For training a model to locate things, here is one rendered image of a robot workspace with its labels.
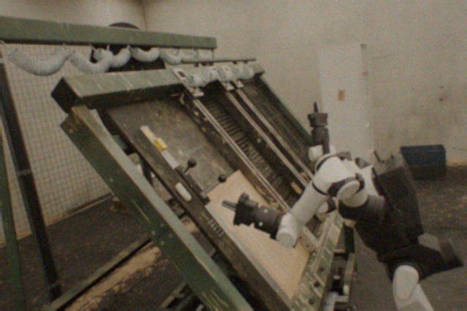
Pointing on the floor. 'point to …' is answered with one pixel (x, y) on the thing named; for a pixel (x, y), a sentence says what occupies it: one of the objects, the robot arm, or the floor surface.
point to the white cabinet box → (347, 98)
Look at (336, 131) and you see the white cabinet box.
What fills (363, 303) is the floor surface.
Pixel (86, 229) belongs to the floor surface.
